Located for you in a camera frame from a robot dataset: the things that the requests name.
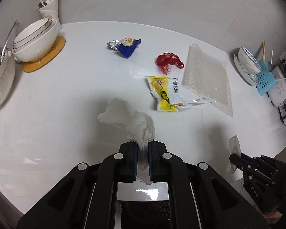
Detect small clear plastic wrapper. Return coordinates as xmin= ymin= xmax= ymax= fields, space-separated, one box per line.
xmin=226 ymin=135 xmax=241 ymax=175

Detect white paper tissue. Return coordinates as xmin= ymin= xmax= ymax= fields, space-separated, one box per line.
xmin=97 ymin=98 xmax=155 ymax=185

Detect red mesh net bag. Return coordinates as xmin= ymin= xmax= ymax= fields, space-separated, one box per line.
xmin=156 ymin=53 xmax=184 ymax=75

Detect blue snack wrapper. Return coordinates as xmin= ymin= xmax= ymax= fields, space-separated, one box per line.
xmin=107 ymin=37 xmax=141 ymax=58

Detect yellow snack wrapper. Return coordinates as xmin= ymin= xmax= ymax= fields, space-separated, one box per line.
xmin=147 ymin=76 xmax=211 ymax=112

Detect light blue utensil basket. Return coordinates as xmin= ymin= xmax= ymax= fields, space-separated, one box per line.
xmin=256 ymin=60 xmax=277 ymax=96

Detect blue rimmed plate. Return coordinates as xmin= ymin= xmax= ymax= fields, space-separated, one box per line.
xmin=233 ymin=54 xmax=258 ymax=86

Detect white floral appliance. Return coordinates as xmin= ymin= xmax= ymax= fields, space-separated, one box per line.
xmin=267 ymin=57 xmax=286 ymax=127

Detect clear bubble wrap sheet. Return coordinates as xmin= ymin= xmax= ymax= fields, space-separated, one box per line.
xmin=182 ymin=44 xmax=234 ymax=118

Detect blue patterned bowl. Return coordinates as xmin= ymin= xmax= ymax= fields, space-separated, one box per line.
xmin=237 ymin=47 xmax=261 ymax=74

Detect round wooden trivet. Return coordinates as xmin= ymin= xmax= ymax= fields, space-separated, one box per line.
xmin=22 ymin=36 xmax=66 ymax=73

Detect stacked white bowls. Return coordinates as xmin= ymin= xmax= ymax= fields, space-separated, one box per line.
xmin=12 ymin=18 xmax=58 ymax=62

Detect white utensil holder cup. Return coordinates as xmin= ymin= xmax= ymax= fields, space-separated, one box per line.
xmin=38 ymin=0 xmax=62 ymax=31

